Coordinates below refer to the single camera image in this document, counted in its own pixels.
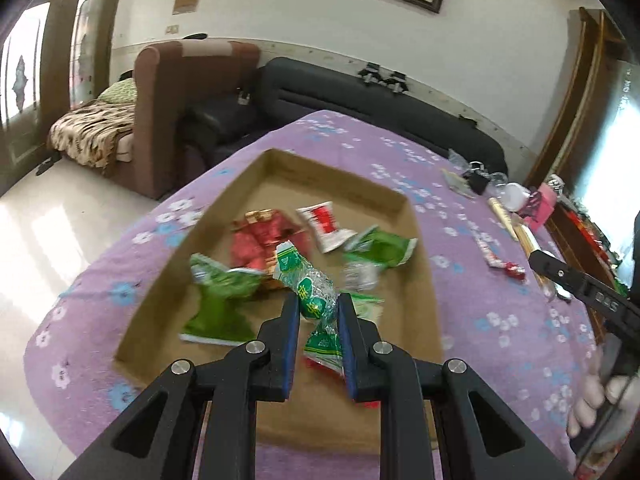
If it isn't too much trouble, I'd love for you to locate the small black container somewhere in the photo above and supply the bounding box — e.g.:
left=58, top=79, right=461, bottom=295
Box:
left=462, top=161, right=491, bottom=195

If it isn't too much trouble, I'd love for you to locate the dark green snack packet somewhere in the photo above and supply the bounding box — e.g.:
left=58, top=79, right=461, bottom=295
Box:
left=180, top=254, right=267, bottom=346

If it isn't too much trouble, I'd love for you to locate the green triangular snack packet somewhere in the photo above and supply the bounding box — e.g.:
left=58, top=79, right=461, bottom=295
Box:
left=344, top=226, right=419, bottom=270

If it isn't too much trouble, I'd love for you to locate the person's right hand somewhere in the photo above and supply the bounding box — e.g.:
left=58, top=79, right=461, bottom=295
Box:
left=567, top=360, right=640, bottom=438

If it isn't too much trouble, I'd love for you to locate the wooden cabinet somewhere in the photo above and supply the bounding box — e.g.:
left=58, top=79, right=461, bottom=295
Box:
left=522, top=7, right=640, bottom=311

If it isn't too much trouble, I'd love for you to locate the red white snack packet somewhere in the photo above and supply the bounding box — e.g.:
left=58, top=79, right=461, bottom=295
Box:
left=296, top=201, right=357, bottom=254

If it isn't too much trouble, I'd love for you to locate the cardboard box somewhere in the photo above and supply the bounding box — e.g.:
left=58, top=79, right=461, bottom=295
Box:
left=114, top=148, right=445, bottom=456

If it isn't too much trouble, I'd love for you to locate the black clamp tool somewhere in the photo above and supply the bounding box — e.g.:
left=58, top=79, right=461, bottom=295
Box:
left=382, top=70, right=411, bottom=95
left=357, top=62, right=383, bottom=86

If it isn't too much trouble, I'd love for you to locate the wooden glass door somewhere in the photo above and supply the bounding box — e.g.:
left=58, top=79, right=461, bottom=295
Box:
left=0, top=0, right=132, bottom=196

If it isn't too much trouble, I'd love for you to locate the brown armchair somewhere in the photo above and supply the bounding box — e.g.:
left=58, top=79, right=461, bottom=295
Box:
left=107, top=40, right=261, bottom=200

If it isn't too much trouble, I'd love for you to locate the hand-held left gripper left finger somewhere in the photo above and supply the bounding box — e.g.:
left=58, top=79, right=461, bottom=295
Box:
left=60, top=291, right=302, bottom=480

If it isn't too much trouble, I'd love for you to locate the green pillow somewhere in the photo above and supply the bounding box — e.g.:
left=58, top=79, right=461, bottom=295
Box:
left=96, top=77, right=138, bottom=104

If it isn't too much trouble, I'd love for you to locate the black sofa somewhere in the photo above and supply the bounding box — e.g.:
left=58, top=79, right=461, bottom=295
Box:
left=182, top=56, right=508, bottom=181

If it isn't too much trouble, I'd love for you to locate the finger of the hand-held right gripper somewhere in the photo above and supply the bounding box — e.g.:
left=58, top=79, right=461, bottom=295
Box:
left=529, top=249, right=587, bottom=297

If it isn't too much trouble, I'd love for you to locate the pink knitted-sleeve thermos bottle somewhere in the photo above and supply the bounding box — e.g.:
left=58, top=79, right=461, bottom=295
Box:
left=537, top=175, right=568, bottom=228

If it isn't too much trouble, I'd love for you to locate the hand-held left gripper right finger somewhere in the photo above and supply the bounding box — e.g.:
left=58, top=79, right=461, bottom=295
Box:
left=336, top=292, right=576, bottom=480

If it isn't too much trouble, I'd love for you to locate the leopard print blanket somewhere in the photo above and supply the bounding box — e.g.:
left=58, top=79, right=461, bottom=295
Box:
left=47, top=100, right=137, bottom=170

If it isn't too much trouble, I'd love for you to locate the clear green-edged snack packet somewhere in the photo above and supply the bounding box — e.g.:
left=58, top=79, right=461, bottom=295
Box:
left=344, top=259, right=381, bottom=292
left=274, top=241, right=347, bottom=377

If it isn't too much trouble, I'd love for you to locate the yellow biscuit packet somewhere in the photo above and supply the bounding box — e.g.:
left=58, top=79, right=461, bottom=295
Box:
left=514, top=224, right=543, bottom=261

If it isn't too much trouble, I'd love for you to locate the green white snack packet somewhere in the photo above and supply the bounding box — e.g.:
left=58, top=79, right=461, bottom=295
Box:
left=350, top=291, right=385, bottom=322

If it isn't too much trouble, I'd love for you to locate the purple floral tablecloth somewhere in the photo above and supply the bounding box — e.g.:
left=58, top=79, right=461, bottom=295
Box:
left=22, top=110, right=608, bottom=480

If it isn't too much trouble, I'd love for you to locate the long red snack packet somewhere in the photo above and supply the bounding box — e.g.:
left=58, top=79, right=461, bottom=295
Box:
left=474, top=234, right=505, bottom=268

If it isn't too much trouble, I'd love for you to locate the pink box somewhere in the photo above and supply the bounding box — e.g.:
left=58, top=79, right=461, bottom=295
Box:
left=522, top=187, right=546, bottom=221

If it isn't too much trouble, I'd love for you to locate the bright red snack packet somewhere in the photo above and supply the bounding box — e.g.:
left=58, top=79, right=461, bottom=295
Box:
left=231, top=209, right=301, bottom=273

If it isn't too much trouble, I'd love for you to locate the black bag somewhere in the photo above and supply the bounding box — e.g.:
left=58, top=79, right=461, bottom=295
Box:
left=182, top=92, right=273, bottom=148

